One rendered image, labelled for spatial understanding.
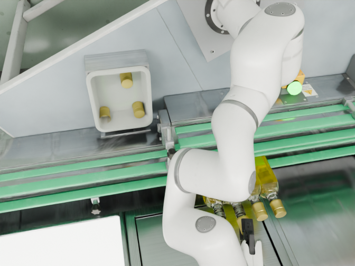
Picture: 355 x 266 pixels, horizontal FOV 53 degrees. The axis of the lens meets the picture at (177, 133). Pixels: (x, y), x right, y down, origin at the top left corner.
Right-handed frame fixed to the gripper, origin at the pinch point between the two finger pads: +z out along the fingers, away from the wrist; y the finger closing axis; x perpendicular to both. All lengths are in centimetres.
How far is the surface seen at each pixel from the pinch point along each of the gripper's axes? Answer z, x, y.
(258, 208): 6.0, -3.8, 1.6
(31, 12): 81, 82, 20
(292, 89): 38.6, -15.1, 19.0
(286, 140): 29.0, -14.4, 5.9
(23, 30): 72, 83, 18
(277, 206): 7.0, -9.3, 1.3
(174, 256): -2.9, 19.9, -12.7
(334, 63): 54, -32, 19
